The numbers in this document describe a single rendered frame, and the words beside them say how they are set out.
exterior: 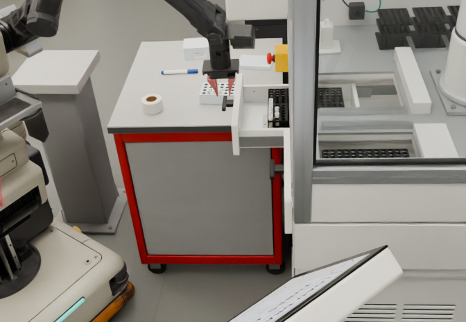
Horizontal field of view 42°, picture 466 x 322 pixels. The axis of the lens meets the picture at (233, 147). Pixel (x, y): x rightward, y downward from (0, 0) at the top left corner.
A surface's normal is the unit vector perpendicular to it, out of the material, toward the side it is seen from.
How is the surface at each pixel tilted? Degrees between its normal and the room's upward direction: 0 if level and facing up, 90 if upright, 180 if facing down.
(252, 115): 0
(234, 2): 90
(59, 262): 0
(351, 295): 40
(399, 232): 90
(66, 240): 0
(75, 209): 90
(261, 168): 90
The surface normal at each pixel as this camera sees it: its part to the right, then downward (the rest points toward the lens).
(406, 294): -0.06, 0.59
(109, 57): -0.06, -0.80
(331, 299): 0.35, -0.33
